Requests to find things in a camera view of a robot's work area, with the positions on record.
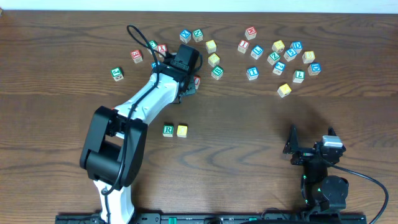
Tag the blue Z block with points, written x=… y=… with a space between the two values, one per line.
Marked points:
x=279 y=67

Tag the blue D block right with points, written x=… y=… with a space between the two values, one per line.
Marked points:
x=314 y=69

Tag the blue S block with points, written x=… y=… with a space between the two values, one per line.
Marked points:
x=290 y=54

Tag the black mounting rail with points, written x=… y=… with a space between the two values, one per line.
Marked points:
x=271 y=217

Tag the green Z block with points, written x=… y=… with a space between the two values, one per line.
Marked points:
x=273 y=58

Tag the green N block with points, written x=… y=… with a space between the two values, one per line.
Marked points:
x=197 y=35

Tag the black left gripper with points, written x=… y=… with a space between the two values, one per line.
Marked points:
x=189 y=89

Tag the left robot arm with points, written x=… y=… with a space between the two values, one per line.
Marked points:
x=114 y=146

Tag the blue D block upper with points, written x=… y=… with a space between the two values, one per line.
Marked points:
x=296 y=46

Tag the yellow block upper centre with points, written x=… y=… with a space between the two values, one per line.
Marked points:
x=211 y=46

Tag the red H block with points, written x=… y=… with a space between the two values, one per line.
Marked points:
x=250 y=33

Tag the yellow block far right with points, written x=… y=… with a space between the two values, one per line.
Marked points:
x=308 y=57

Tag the green F block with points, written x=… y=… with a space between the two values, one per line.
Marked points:
x=152 y=46

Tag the yellow block mid centre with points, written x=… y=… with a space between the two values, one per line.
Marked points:
x=213 y=59

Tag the yellow O block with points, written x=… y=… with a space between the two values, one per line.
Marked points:
x=182 y=131

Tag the green B block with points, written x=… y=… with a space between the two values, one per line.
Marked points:
x=217 y=72

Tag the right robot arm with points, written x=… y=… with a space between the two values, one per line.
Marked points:
x=325 y=195

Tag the green R block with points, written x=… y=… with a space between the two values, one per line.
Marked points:
x=168 y=130

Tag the red i block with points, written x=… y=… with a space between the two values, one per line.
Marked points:
x=197 y=81
x=243 y=46

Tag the green J block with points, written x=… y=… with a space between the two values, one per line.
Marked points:
x=117 y=74

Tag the red I block right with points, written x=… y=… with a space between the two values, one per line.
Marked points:
x=243 y=46

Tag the blue T block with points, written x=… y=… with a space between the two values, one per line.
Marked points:
x=252 y=73

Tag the yellow block ball side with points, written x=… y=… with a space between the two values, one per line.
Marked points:
x=278 y=46

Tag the red Y block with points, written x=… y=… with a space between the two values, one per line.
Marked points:
x=162 y=50

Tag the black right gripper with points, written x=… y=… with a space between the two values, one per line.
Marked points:
x=306 y=154

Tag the blue d block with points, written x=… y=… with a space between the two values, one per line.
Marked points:
x=296 y=46
x=314 y=69

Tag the green L block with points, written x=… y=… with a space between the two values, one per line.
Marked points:
x=298 y=76

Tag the red G block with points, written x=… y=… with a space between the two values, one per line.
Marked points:
x=136 y=56

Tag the blue X block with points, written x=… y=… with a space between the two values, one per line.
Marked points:
x=185 y=36

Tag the blue R block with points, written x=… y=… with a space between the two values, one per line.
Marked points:
x=153 y=64

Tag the blue L block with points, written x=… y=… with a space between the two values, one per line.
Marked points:
x=256 y=52

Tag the red I block centre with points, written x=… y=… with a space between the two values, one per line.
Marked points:
x=197 y=81

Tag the yellow K block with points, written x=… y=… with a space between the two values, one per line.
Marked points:
x=284 y=90

